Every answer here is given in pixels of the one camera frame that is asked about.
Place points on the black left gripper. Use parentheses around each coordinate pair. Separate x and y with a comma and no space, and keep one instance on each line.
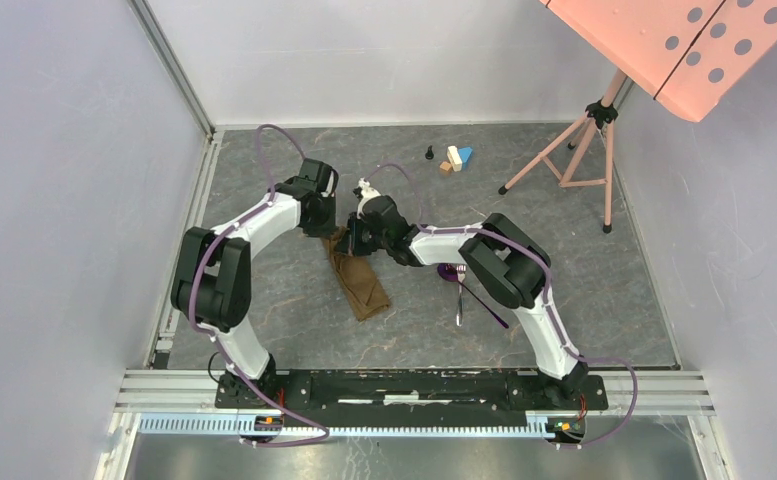
(330,199)

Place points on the blue wooden triangle block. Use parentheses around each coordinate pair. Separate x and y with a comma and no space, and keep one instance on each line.
(465,154)

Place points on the pink tripod stand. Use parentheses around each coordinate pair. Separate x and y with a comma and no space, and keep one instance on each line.
(598,118)

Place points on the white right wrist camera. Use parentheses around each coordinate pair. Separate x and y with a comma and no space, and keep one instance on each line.
(364,192)

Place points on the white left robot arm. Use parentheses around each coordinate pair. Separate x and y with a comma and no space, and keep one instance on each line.
(212,283)

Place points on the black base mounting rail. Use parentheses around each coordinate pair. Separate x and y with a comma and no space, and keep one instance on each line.
(434,398)

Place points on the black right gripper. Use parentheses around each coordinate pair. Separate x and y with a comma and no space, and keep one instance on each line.
(349,242)

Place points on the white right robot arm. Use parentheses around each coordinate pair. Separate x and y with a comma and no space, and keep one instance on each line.
(511,267)

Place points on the brown cloth napkin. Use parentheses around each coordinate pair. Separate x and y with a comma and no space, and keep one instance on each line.
(358,281)

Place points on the small tan wooden cube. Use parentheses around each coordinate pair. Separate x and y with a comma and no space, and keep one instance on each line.
(446,168)

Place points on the silver fork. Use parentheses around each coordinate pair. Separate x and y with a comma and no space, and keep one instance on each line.
(460,276)

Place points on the cream toy brick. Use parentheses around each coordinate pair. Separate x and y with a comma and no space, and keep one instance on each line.
(454,158)

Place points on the pink perforated stand board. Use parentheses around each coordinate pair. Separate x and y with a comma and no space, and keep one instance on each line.
(686,54)

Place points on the purple spoon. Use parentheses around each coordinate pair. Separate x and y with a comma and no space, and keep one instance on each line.
(448,273)

